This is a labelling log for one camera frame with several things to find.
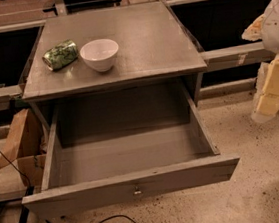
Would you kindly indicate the white ceramic bowl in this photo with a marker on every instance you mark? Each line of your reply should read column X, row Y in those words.
column 100, row 54

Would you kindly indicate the brown cardboard box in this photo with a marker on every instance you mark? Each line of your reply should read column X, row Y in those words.
column 23, row 145

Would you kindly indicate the grey wooden cabinet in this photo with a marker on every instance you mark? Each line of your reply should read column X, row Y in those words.
column 151, row 42

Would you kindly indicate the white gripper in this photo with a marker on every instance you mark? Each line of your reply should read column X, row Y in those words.
column 278, row 28

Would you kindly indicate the grey right side rail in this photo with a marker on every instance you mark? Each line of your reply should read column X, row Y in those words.
column 230, row 57

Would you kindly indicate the black stand leg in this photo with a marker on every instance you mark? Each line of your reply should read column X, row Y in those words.
column 23, row 215

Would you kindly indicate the grey top drawer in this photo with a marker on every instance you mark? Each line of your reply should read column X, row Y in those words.
column 102, row 146

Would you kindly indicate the green crushed soda can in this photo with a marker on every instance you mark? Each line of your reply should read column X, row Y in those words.
column 61, row 55

